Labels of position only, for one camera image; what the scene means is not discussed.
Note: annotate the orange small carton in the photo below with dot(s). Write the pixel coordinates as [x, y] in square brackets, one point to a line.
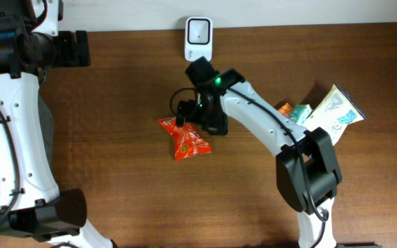
[286, 110]

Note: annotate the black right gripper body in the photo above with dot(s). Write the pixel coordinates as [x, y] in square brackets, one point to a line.
[213, 118]

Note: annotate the red snack bag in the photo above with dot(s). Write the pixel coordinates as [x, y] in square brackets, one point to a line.
[187, 142]

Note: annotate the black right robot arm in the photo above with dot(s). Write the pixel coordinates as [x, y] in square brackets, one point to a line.
[307, 169]

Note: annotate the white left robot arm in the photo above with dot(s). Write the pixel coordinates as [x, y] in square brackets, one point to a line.
[31, 203]

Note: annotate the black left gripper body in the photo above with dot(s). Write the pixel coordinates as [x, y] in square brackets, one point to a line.
[66, 52]

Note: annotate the white barcode scanner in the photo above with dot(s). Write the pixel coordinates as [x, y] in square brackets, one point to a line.
[198, 38]

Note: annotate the green Kleenex tissue pack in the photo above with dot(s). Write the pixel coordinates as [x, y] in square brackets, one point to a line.
[300, 114]

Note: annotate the cream white snack bag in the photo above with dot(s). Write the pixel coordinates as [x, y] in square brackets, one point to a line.
[334, 113]

